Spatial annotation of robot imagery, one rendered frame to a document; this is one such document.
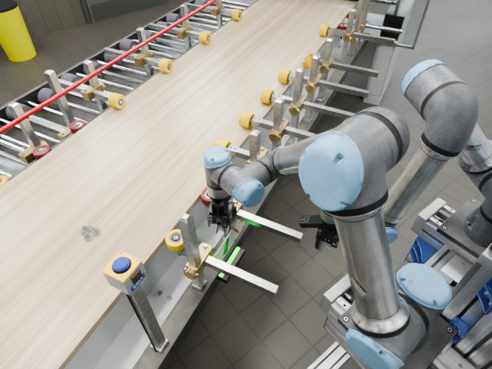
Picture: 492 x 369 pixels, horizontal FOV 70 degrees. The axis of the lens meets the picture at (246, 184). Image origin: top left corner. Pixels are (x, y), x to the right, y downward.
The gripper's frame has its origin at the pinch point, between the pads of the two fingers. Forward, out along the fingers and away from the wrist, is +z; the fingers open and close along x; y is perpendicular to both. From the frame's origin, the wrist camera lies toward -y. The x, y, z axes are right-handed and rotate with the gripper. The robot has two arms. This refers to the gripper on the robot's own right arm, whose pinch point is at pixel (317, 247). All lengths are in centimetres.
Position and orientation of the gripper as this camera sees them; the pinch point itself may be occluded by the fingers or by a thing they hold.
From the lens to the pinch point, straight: 142.8
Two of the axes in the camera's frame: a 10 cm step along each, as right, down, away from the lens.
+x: 4.5, -6.4, 6.3
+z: 0.1, 7.1, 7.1
